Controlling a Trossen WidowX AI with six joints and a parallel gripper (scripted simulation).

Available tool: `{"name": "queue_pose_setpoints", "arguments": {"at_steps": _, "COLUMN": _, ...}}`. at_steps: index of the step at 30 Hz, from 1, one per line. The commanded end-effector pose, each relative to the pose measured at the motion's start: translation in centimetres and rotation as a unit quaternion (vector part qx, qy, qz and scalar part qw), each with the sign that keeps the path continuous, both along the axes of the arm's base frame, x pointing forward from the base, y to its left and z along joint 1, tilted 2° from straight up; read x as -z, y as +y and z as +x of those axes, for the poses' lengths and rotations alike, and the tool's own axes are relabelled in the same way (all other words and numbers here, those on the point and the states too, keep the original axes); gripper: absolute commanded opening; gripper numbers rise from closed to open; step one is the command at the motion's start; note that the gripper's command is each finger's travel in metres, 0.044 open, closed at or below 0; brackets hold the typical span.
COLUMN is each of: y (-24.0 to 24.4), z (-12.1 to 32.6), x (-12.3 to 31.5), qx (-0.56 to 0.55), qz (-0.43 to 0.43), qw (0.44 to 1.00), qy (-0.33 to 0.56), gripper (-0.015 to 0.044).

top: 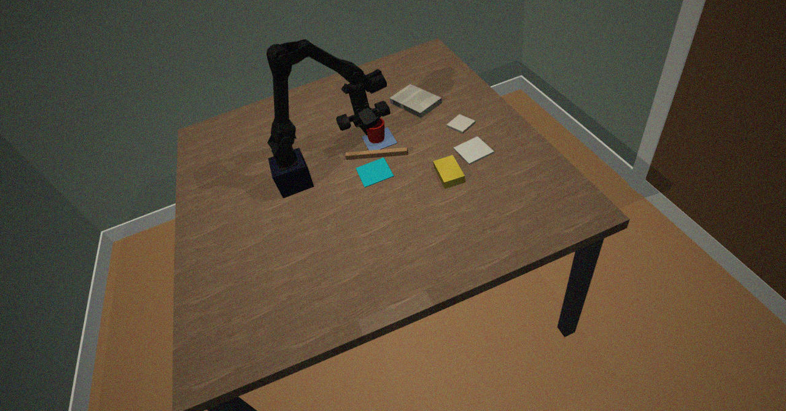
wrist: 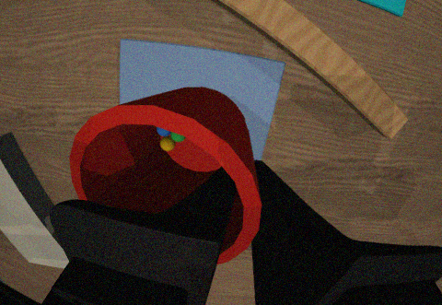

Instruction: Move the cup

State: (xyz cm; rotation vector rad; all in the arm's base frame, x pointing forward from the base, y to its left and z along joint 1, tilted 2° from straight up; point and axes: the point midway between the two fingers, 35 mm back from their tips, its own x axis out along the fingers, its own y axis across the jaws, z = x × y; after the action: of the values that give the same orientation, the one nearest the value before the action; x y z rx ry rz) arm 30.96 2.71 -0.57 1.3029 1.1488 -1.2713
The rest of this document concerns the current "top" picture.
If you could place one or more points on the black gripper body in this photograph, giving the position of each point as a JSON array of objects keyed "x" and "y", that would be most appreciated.
[{"x": 344, "y": 122}]

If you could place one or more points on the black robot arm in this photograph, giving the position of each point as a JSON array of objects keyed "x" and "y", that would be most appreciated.
[{"x": 281, "y": 57}]

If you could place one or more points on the red cup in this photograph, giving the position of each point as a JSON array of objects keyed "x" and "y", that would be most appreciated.
[{"x": 376, "y": 133}]

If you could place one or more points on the yellow rectangular block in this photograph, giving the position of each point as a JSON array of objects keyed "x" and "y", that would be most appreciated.
[{"x": 449, "y": 171}]

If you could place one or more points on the beige flat square slab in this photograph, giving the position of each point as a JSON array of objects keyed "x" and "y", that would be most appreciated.
[{"x": 461, "y": 123}]

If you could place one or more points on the white flat rectangular slab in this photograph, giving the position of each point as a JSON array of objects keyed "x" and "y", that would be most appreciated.
[{"x": 473, "y": 150}]

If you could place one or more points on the beige flat rectangular block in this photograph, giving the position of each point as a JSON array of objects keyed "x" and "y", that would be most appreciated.
[{"x": 415, "y": 100}]

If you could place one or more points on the tan curved wooden strip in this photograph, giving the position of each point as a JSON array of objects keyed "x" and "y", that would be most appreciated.
[{"x": 376, "y": 153}]

